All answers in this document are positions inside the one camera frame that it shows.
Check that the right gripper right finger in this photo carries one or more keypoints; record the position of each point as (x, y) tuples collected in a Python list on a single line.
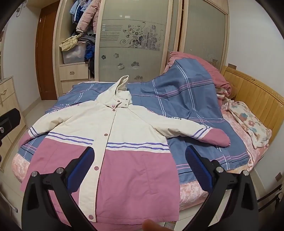
[(241, 211)]

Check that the brown wooden door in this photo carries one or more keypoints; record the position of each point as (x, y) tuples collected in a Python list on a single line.
[(44, 52)]

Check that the wardrobe drawer unit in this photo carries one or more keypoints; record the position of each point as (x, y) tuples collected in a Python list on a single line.
[(72, 74)]

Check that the translucent storage box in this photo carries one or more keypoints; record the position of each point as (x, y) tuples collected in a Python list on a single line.
[(75, 55)]

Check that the light wood side cabinet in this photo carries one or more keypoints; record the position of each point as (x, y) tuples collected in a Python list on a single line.
[(9, 101)]

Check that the pink and cream hooded jacket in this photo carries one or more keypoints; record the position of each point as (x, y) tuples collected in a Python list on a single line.
[(132, 176)]

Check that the yellow cloth bag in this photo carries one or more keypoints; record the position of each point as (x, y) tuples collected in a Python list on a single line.
[(70, 42)]

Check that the blue plaid blanket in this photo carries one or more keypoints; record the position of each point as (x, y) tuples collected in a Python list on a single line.
[(186, 91)]

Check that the pink quilt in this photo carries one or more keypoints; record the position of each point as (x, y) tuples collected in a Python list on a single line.
[(223, 87)]

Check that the blue hanging clothes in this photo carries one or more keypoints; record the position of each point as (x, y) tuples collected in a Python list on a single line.
[(89, 52)]

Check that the floral pillow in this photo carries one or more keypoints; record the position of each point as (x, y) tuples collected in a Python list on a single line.
[(260, 135)]

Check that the wooden headboard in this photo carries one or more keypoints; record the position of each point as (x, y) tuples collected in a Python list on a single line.
[(264, 102)]

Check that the pink floral bed sheet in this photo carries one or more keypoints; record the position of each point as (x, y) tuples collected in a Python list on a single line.
[(191, 193)]

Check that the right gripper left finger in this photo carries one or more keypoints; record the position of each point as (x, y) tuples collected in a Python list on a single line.
[(38, 212)]

